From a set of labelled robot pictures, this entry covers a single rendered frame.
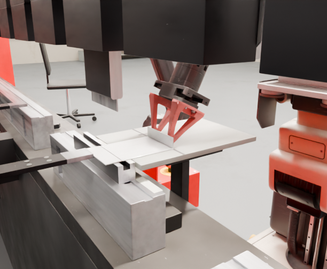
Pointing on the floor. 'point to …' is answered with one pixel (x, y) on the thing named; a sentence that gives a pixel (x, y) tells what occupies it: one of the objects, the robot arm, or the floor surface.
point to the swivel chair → (64, 88)
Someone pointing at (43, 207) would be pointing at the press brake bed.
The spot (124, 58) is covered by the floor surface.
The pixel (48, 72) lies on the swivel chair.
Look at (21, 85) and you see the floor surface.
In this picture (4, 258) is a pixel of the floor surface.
